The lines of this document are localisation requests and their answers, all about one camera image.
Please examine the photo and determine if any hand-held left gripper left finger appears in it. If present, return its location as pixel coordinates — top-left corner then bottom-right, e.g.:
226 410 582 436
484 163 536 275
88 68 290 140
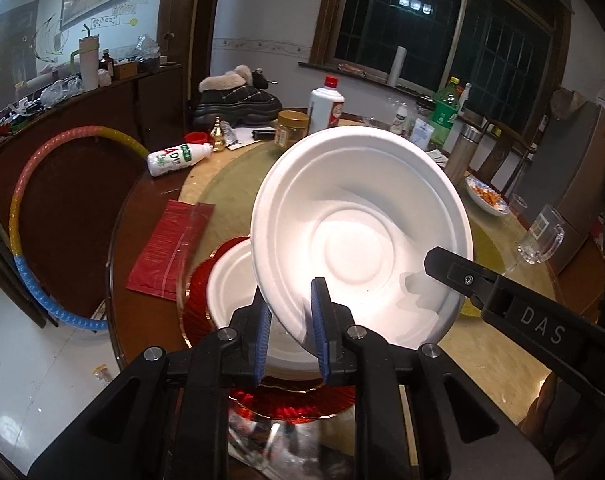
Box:
27 287 274 480

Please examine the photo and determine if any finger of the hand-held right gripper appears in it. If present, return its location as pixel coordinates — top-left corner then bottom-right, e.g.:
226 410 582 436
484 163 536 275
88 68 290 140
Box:
423 246 503 318

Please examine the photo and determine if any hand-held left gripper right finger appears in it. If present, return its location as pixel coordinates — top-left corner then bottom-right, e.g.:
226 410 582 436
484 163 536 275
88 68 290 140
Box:
309 276 553 480

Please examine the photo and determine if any cream plastic bowl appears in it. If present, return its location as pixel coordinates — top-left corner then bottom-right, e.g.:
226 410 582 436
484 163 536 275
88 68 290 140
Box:
205 237 333 378

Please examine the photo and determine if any large red flower-shaped bowl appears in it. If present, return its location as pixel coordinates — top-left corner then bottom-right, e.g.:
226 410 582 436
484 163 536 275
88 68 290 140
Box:
181 234 358 421

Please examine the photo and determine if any large white foam bowl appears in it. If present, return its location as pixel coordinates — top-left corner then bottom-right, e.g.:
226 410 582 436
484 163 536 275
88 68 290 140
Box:
250 125 475 358

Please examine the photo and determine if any yellow round mat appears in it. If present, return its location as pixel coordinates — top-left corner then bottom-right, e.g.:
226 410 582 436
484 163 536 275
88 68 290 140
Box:
459 210 507 318

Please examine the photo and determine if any blue patterned plate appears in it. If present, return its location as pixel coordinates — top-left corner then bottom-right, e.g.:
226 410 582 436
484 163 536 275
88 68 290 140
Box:
465 175 510 217

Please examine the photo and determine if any orange fried food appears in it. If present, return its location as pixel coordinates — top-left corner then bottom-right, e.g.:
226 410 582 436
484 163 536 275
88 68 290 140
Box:
469 182 503 207

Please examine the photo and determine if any glass mug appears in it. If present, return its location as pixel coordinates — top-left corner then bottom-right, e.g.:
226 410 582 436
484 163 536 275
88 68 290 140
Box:
513 203 567 266

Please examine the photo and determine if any steel thermos flask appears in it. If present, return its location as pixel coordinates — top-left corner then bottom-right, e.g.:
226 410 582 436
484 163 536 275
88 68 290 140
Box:
445 126 484 183

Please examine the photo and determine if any red plastic bag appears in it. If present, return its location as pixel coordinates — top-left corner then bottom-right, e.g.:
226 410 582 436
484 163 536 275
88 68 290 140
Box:
126 199 216 302

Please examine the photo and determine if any wooden chair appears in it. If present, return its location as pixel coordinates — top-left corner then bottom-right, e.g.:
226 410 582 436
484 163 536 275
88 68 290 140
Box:
477 119 538 196

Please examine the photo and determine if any grey refrigerator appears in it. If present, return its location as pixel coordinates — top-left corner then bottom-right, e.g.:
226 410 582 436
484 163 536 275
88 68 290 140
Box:
509 97 605 273

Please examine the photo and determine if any green plastic bottle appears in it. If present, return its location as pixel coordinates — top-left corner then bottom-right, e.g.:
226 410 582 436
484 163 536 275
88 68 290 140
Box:
429 76 463 148

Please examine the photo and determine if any small white water bottle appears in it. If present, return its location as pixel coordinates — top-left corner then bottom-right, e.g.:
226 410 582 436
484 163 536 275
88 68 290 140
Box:
391 102 410 136

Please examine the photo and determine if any white yogurt bottle green label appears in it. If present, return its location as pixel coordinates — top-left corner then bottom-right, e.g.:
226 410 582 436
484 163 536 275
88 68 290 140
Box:
147 142 214 177

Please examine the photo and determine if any peanut butter jar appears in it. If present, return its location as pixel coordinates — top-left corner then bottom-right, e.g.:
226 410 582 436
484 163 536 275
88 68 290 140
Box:
274 110 310 150

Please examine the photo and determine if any white paper sheet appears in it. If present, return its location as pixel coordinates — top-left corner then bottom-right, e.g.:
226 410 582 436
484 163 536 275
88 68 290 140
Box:
227 126 278 150

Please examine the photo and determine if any gold ornament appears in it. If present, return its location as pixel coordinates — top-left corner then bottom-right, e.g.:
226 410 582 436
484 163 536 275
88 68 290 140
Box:
210 116 227 153

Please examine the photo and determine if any white liquor bottle red cap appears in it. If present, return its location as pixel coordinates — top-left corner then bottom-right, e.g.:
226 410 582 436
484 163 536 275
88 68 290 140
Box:
309 76 345 136

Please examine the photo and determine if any white paper roll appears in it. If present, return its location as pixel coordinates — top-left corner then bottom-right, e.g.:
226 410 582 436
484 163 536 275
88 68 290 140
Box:
387 46 408 87

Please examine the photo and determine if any black fur-lined boot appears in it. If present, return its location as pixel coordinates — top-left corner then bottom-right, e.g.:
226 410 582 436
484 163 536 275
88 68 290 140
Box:
232 65 274 90
192 72 283 128

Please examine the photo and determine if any dark wooden sideboard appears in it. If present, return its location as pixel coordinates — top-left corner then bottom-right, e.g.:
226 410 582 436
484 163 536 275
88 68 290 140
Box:
0 62 186 281

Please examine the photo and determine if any multicoloured hula hoop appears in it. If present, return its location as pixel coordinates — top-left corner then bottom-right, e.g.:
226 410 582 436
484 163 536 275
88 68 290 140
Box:
10 125 150 333

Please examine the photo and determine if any clear plastic bag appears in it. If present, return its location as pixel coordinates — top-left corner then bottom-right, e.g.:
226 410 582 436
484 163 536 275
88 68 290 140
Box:
40 77 83 108

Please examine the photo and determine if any white tumbler with straw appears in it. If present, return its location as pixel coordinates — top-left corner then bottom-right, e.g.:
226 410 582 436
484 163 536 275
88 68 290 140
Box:
71 24 100 92

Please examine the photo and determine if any wooden door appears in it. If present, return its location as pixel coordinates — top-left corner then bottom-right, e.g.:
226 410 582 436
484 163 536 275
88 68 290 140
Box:
157 0 223 121

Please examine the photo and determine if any dark window wooden frame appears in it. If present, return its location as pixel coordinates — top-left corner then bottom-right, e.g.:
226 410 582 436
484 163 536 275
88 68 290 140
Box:
309 0 573 111

